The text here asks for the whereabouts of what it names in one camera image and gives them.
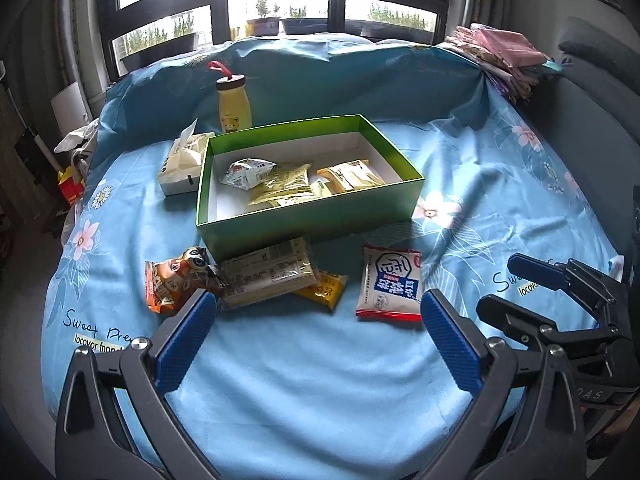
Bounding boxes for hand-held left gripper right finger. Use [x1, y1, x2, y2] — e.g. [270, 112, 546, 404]
[420, 289, 593, 480]

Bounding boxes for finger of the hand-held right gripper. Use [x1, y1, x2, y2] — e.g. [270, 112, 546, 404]
[476, 294, 616, 361]
[507, 254, 626, 328]

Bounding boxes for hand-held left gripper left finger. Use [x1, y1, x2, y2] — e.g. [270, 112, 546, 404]
[54, 289, 221, 480]

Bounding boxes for green cardboard box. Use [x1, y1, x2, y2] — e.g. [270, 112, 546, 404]
[196, 114, 425, 252]

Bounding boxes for brown orange snack packet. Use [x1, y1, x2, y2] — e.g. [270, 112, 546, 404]
[144, 246, 223, 315]

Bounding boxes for white blue snack packet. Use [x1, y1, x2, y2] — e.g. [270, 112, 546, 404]
[356, 245, 425, 322]

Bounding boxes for beige snack packet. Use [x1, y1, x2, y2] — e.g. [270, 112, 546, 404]
[217, 236, 321, 311]

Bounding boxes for blue floral bedsheet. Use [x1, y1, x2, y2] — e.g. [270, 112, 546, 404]
[40, 32, 631, 480]

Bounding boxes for orange yellow snack packet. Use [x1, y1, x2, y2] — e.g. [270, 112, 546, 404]
[292, 270, 349, 314]

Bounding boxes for gray chair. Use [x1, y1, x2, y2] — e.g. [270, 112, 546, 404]
[557, 17, 640, 241]

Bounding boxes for silver snack packet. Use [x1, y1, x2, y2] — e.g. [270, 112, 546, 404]
[220, 158, 278, 191]

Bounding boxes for cream tissue pack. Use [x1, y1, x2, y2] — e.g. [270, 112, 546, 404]
[157, 119, 216, 197]

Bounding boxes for red carton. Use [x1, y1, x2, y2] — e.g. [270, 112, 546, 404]
[57, 167, 86, 206]

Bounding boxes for pale orange snack packet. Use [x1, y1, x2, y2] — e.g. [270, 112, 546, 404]
[316, 159, 386, 193]

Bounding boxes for folded pink cloths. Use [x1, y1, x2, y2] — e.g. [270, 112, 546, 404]
[442, 24, 551, 103]

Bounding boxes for white plastic bag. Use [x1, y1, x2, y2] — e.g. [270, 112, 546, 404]
[54, 119, 101, 156]

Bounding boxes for yellow bear bottle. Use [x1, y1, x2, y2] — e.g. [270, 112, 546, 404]
[207, 60, 252, 135]

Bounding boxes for white cylinder bin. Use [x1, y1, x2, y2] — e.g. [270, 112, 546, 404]
[50, 82, 91, 131]

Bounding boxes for long dark planter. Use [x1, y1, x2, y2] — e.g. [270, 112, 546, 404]
[120, 32, 198, 71]
[280, 17, 331, 36]
[345, 20, 436, 43]

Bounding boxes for tan flower pot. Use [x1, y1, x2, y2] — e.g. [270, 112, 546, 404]
[245, 17, 281, 38]

